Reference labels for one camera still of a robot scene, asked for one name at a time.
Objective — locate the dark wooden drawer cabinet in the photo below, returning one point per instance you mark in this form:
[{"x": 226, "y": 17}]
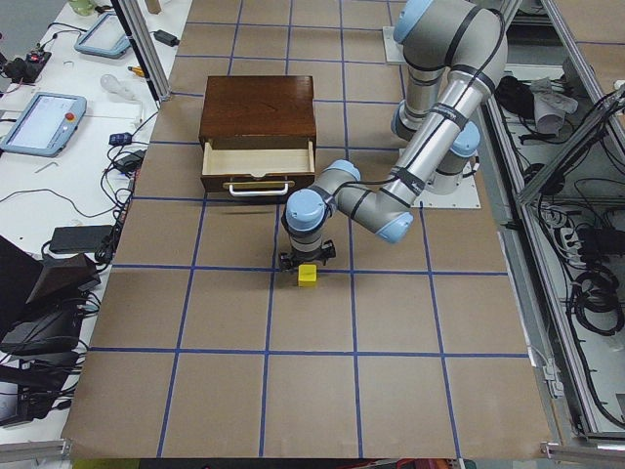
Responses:
[{"x": 257, "y": 106}]

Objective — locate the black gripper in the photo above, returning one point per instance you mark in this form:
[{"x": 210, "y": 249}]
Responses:
[{"x": 307, "y": 258}]

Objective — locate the near teach pendant tablet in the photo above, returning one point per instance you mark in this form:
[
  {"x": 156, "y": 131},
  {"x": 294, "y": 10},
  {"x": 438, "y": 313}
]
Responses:
[{"x": 46, "y": 125}]

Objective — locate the yellow cube block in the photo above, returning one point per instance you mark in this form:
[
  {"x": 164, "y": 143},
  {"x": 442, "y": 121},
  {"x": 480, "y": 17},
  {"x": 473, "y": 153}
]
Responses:
[{"x": 307, "y": 275}]

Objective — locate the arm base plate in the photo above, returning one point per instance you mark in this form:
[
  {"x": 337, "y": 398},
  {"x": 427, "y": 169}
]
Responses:
[
  {"x": 452, "y": 185},
  {"x": 393, "y": 50}
]

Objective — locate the light wood drawer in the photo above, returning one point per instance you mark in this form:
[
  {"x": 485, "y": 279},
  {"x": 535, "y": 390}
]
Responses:
[{"x": 258, "y": 166}]

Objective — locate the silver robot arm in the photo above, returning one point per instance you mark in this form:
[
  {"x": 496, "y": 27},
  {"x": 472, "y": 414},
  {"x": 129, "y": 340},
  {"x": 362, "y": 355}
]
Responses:
[{"x": 456, "y": 53}]

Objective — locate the small blue black device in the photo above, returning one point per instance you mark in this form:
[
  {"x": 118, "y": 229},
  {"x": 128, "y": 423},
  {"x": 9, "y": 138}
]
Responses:
[{"x": 120, "y": 139}]

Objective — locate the aluminium frame post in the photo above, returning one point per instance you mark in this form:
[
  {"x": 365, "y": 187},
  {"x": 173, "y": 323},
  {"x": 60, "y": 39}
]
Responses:
[{"x": 133, "y": 23}]

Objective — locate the black power adapter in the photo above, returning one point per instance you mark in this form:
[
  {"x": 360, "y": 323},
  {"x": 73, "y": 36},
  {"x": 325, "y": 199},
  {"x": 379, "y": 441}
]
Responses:
[{"x": 79, "y": 239}]

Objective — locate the far teach pendant tablet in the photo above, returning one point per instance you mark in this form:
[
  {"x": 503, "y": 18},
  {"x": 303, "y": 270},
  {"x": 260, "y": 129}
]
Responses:
[{"x": 106, "y": 38}]

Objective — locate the teach pendant tablet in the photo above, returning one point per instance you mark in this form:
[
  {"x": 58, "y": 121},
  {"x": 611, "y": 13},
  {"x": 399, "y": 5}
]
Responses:
[
  {"x": 46, "y": 125},
  {"x": 106, "y": 38}
]

